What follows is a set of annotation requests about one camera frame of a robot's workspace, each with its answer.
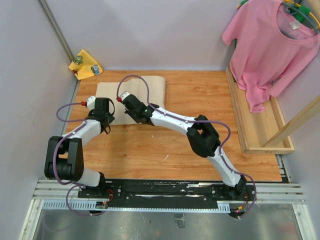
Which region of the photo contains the beige cloth wrap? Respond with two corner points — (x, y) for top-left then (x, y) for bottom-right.
(95, 75), (166, 126)

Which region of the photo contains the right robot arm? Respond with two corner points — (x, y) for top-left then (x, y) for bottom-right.
(116, 91), (247, 200)

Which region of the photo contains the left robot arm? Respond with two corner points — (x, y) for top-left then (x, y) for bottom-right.
(44, 96), (115, 198)

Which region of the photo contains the yellow printed cloth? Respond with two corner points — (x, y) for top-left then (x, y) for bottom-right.
(68, 49), (104, 81)

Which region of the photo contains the pink t-shirt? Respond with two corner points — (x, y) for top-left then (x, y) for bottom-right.
(222, 0), (320, 113)

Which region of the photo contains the wooden pole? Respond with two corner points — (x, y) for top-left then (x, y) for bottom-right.
(263, 95), (320, 147)

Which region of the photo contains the green clothes hanger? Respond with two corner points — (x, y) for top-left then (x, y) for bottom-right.
(282, 0), (320, 34)

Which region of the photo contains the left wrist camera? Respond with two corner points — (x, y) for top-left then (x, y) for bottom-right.
(80, 96), (96, 111)

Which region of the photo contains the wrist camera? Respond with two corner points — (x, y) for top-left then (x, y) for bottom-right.
(116, 91), (130, 103)
(80, 96), (96, 111)

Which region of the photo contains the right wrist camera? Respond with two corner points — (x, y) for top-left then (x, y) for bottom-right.
(116, 91), (130, 103)

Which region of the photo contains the wooden tray frame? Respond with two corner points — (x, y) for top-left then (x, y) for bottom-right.
(225, 67), (295, 155)

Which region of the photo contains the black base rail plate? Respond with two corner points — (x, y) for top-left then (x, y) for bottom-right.
(77, 179), (254, 210)

